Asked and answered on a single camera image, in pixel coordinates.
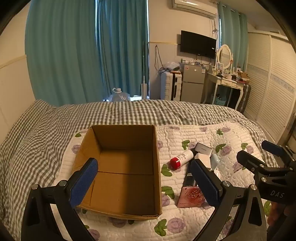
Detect white bottle with red cap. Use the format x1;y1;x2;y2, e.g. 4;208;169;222
170;149;195;169

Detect white louvred wardrobe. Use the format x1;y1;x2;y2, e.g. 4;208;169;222
243;28;296;144

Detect narrow light teal curtain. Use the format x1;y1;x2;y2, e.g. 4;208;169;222
217;2;249;72

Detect person's right hand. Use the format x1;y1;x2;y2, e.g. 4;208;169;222
268;202;286;229

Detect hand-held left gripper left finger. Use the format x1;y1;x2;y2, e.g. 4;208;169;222
21;158;99;241

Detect black item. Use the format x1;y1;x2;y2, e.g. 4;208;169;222
184;162;199;187

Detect oval white vanity mirror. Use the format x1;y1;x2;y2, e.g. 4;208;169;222
217;44;233;70

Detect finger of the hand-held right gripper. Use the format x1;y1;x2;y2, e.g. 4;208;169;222
261;140;296;164
236;150;296;180

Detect white floral quilt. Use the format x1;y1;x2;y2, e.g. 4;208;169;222
50;123;285;241

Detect clear plastic bag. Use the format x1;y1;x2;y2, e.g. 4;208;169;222
165;61;181;71

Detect white dressing table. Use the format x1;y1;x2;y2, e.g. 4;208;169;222
201;72;246;110

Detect white ribbed suitcase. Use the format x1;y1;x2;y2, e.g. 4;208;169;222
160;71;183;100

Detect air conditioner cable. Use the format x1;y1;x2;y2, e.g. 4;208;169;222
209;18;219;37

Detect small grey fridge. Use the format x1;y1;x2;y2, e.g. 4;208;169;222
180;62;206;102

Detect cardboard box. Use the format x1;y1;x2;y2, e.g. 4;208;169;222
73;124;163;219

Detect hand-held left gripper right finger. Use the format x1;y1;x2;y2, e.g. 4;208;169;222
189;159;270;241

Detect clear water jug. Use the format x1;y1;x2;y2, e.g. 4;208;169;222
109;88;131;102

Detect pink floral box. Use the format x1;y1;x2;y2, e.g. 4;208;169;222
178;185;210;208

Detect dark hanging wall cables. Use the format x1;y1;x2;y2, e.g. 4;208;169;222
154;45;164;73

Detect white air conditioner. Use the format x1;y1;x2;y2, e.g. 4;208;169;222
171;0;218;18

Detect wide teal curtain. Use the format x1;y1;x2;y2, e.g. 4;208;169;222
25;0;100;107

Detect white mop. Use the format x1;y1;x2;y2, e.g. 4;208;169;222
140;41;149;100

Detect black wall television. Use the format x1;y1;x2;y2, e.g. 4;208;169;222
180;30;217;59

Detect blue basket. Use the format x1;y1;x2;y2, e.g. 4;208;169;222
214;94;227;106

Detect white plastic bottle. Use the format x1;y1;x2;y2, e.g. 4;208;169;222
194;154;211;171

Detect light blue case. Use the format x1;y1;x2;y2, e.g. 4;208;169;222
209;153;220;171

